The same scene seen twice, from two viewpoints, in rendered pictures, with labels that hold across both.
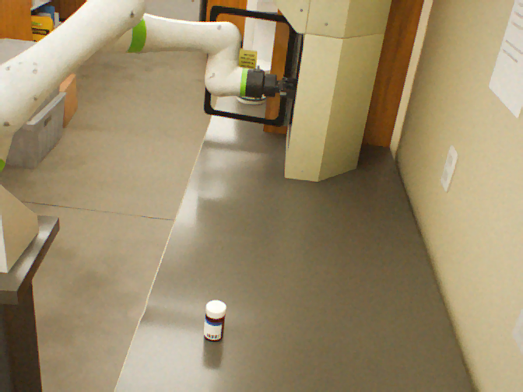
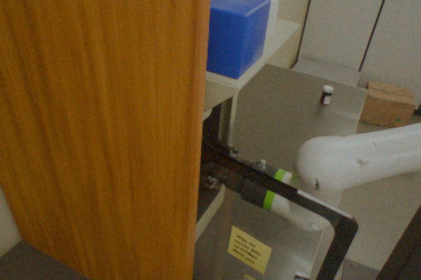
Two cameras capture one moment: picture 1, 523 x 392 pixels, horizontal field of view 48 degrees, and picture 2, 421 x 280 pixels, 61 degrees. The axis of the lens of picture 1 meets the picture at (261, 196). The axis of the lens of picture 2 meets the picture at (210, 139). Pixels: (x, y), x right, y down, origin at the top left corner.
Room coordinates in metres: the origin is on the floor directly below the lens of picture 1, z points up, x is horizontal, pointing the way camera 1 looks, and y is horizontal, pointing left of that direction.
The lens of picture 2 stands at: (2.45, 0.20, 1.74)
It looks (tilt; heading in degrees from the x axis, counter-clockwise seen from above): 37 degrees down; 205
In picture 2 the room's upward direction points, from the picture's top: 5 degrees clockwise
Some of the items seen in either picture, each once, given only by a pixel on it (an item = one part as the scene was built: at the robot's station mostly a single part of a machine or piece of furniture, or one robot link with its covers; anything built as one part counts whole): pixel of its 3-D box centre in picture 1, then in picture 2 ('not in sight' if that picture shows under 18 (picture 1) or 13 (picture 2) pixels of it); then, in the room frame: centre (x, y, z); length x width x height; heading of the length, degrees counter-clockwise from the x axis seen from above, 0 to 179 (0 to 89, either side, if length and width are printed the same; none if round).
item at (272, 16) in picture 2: not in sight; (256, 16); (1.84, -0.01, 1.54); 0.05 x 0.05 x 0.06; 74
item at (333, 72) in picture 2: not in sight; (322, 87); (-0.82, -0.16, 0.17); 0.60 x 0.42 x 0.33; 88
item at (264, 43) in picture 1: (248, 68); (242, 254); (2.06, 0.10, 1.19); 0.30 x 0.01 x 0.40; 83
